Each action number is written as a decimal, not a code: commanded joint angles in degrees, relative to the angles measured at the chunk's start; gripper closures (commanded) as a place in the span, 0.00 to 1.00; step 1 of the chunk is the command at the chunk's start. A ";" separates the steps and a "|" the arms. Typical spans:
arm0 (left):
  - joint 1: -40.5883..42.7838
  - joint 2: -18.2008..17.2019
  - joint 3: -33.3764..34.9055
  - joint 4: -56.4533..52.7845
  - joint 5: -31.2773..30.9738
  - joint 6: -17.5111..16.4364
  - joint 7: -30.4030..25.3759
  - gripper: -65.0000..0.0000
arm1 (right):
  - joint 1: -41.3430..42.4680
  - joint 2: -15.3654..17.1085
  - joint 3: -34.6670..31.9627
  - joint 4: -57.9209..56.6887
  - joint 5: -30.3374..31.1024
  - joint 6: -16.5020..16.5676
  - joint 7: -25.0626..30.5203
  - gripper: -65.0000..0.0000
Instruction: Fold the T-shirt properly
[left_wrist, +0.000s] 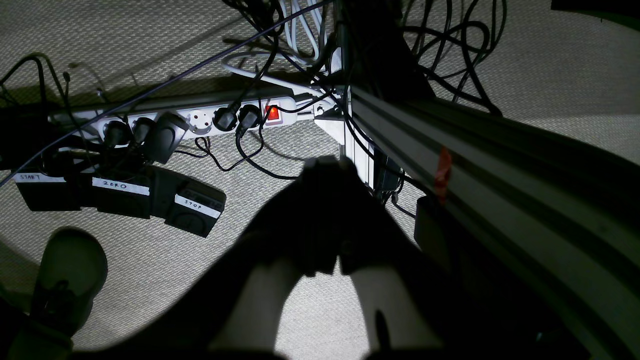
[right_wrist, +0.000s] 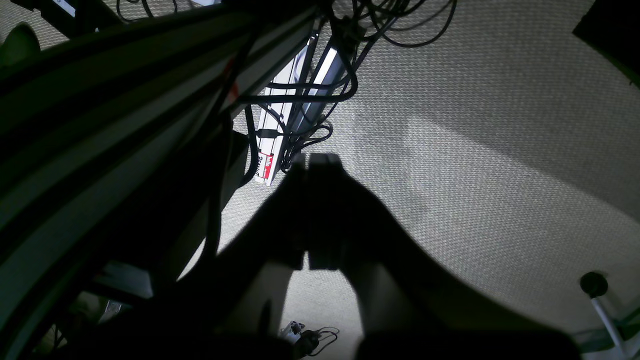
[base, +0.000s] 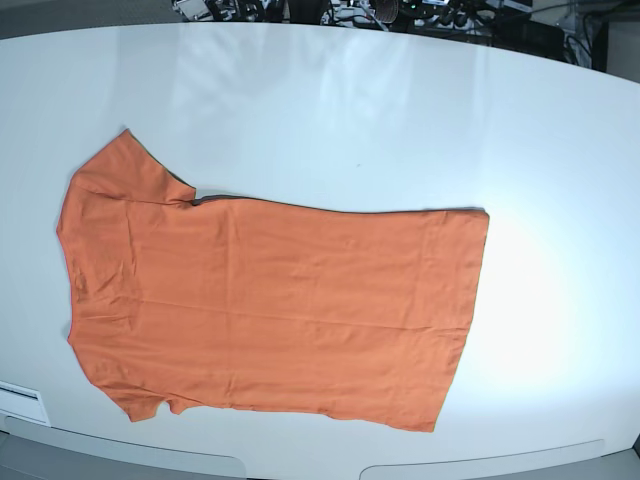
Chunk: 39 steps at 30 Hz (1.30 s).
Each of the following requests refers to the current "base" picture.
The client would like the orange T-shirt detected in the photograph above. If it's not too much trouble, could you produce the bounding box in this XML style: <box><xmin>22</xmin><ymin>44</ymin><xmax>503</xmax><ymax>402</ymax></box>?
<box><xmin>57</xmin><ymin>132</ymin><xmax>489</xmax><ymax>432</ymax></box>

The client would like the black equipment box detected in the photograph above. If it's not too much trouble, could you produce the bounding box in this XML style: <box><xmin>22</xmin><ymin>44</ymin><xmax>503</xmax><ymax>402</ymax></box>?
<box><xmin>492</xmin><ymin>14</ymin><xmax>609</xmax><ymax>71</ymax></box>

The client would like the white label plate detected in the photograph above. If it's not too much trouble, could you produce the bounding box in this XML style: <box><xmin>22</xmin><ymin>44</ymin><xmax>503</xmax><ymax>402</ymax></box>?
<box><xmin>0</xmin><ymin>381</ymin><xmax>51</xmax><ymax>427</ymax></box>

